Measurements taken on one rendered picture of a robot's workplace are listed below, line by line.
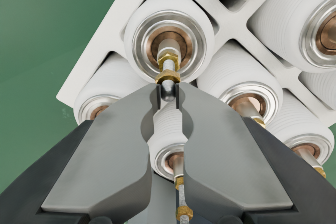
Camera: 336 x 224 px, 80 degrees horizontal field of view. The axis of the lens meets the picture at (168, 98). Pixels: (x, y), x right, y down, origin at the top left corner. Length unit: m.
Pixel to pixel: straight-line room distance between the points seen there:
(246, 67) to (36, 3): 0.43
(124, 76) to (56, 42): 0.29
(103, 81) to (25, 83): 0.39
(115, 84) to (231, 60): 0.15
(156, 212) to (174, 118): 0.20
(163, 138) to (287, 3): 0.21
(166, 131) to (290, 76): 0.20
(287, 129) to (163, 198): 0.27
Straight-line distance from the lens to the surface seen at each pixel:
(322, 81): 0.35
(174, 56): 0.17
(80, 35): 0.51
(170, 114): 0.32
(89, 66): 0.32
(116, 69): 0.28
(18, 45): 0.58
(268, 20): 0.29
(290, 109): 0.34
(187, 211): 0.25
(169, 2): 0.21
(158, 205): 0.44
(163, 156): 0.29
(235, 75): 0.24
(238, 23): 0.29
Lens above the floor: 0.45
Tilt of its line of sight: 60 degrees down
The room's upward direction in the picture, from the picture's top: 179 degrees counter-clockwise
